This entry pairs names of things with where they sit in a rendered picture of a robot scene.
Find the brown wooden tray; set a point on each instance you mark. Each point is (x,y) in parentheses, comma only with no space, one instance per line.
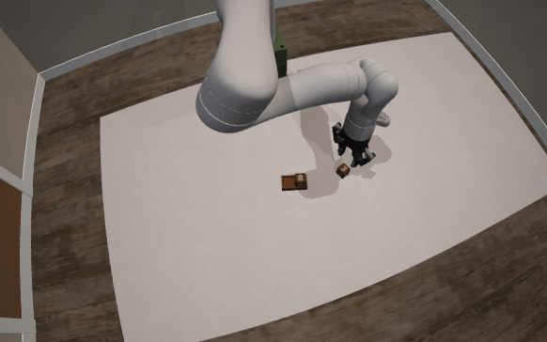
(288,183)

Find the brown calendar cube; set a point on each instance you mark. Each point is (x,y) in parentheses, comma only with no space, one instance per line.
(299,179)
(343,171)

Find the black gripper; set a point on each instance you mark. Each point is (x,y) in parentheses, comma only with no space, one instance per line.
(357,147)

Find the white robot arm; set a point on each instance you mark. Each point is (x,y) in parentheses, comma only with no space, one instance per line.
(241,87)

